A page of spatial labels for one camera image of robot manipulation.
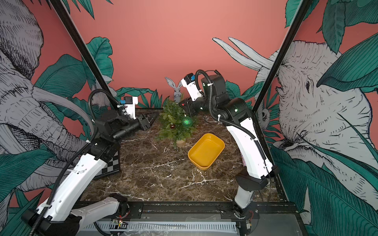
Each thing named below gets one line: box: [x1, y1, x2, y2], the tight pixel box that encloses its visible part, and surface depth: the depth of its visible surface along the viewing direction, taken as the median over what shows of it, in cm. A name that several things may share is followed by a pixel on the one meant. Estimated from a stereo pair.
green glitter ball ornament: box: [181, 116, 194, 128], surface depth 70 cm
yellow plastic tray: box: [188, 133, 225, 171], surface depth 97 cm
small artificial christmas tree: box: [155, 98, 198, 151], surface depth 79 cm
